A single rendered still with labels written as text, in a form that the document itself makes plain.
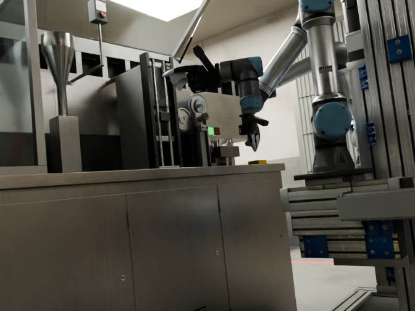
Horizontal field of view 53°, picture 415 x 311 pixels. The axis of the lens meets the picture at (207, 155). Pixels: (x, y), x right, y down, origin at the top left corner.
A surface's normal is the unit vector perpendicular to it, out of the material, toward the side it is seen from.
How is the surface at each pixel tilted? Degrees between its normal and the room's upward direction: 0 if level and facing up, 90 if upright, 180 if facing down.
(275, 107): 90
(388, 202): 90
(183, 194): 90
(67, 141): 90
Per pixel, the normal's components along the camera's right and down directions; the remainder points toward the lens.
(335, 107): -0.19, 0.07
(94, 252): 0.71, -0.13
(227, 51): -0.61, 0.00
